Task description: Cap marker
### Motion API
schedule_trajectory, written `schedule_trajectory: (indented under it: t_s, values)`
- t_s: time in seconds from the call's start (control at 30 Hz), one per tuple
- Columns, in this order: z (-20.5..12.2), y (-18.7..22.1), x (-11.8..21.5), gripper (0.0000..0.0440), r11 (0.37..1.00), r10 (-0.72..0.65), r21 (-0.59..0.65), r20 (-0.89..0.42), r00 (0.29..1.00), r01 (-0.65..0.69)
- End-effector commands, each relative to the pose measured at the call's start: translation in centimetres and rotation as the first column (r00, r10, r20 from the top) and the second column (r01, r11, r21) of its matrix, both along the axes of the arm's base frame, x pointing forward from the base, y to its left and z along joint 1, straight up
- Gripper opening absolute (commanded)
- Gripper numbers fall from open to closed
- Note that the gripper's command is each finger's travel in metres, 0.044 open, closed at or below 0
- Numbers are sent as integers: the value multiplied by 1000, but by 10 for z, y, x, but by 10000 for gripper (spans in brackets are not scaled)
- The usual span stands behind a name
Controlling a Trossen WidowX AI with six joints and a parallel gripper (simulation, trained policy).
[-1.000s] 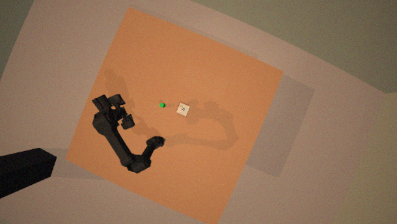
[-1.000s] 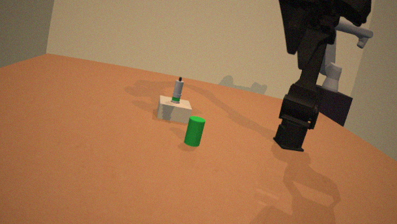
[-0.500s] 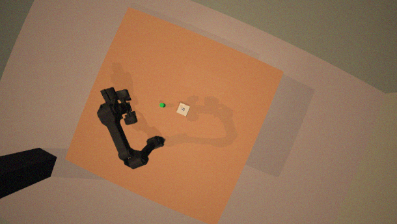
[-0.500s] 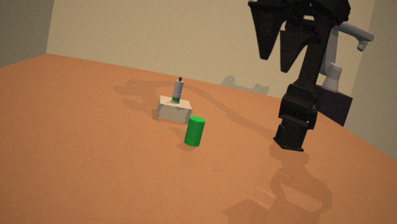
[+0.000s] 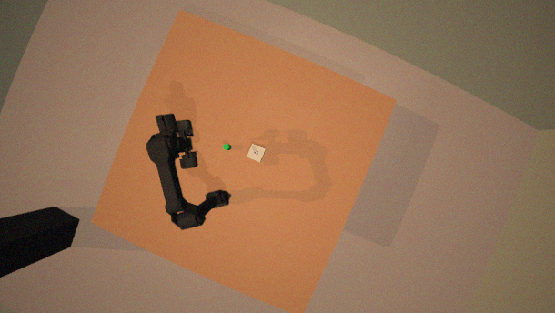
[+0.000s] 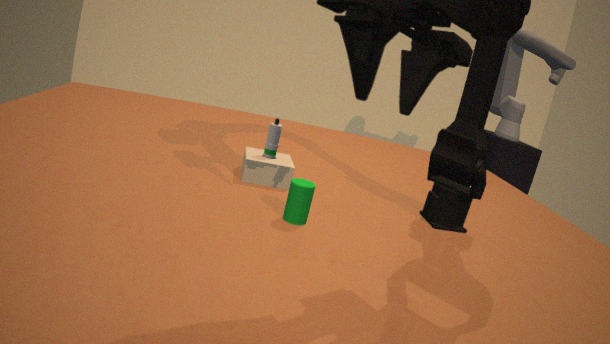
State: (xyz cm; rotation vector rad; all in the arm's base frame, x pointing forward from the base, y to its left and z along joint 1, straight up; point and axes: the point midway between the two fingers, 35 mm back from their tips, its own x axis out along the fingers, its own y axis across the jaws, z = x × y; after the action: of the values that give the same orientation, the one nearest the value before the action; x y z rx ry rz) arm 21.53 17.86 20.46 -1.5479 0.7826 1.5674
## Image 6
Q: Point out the beige wooden block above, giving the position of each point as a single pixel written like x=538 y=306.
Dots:
x=260 y=170

